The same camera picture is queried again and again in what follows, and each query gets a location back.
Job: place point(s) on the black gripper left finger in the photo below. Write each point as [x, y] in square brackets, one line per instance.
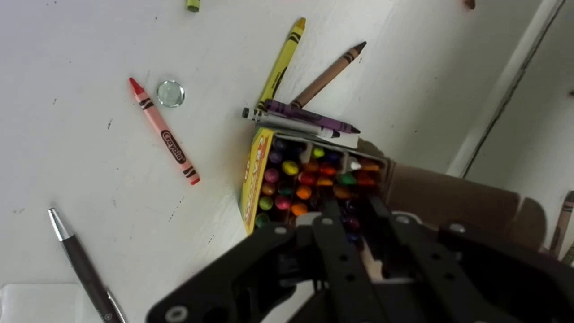
[343, 266]

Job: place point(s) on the red crayon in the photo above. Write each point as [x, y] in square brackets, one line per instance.
[164, 133]

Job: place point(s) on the pink crayon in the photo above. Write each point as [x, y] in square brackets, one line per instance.
[271, 176]

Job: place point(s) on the black silver pen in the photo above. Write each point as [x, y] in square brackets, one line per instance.
[86, 270]

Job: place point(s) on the orange crayon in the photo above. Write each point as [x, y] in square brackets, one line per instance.
[298, 209]
[303, 192]
[341, 192]

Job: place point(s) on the magenta crayon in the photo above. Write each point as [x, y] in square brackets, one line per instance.
[282, 203]

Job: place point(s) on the yellow crayon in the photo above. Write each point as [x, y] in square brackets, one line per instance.
[284, 60]
[289, 167]

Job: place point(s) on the purple crayon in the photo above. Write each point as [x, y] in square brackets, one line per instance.
[311, 117]

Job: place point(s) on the clear glass bead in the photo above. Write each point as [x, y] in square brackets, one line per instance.
[171, 94]

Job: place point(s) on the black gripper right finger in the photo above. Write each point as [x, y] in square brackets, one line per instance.
[431, 270]

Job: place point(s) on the yellow green crayon box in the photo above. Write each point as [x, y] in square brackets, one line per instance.
[253, 173]

